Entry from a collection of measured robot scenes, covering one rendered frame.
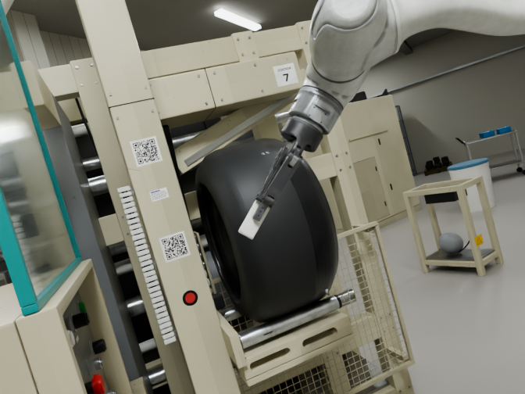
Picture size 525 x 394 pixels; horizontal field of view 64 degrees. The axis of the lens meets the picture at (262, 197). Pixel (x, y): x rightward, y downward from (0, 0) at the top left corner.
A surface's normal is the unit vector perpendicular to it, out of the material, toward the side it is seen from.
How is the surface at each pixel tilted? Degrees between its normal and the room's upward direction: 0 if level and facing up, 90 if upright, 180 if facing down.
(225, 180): 59
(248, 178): 54
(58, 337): 90
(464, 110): 90
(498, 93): 90
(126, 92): 90
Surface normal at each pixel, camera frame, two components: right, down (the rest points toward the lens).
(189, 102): 0.31, -0.03
